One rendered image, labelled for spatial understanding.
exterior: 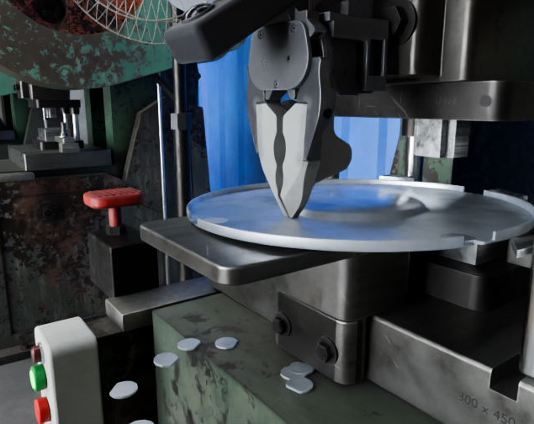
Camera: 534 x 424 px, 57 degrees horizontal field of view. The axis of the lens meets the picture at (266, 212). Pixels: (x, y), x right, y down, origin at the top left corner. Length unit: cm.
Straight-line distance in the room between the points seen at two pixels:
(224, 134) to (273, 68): 266
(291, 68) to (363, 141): 178
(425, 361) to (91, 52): 147
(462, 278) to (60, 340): 41
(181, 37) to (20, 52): 133
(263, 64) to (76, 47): 132
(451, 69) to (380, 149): 163
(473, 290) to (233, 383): 22
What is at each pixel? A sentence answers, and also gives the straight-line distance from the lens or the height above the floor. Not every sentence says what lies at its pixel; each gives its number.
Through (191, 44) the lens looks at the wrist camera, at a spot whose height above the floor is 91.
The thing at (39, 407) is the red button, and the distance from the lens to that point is 63.
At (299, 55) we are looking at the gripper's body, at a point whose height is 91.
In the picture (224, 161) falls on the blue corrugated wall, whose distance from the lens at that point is 304.
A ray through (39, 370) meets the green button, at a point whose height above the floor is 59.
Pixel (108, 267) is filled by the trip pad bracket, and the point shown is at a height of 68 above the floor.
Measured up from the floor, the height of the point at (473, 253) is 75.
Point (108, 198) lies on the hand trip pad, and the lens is 64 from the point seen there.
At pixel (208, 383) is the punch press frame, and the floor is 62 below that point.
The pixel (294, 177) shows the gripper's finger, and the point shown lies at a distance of 37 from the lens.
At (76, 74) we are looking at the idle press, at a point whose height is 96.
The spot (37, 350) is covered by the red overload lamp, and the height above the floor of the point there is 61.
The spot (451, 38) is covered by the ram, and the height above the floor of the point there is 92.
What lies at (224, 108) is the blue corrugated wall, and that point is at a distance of 302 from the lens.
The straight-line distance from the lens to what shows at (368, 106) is 49.
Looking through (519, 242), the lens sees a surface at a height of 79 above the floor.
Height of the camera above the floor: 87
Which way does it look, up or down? 12 degrees down
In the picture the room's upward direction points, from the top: straight up
